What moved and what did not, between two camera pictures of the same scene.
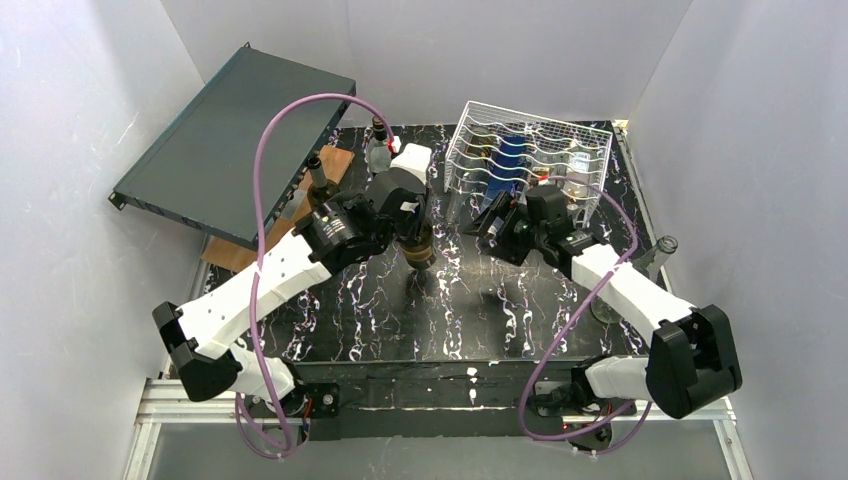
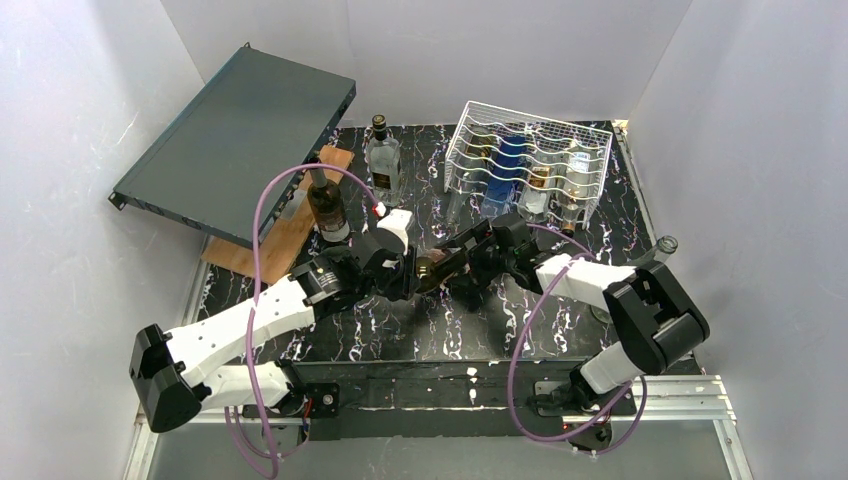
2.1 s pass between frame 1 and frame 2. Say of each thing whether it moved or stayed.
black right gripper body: moved
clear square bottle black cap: stayed
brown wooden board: stayed
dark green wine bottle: moved
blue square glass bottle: stayed
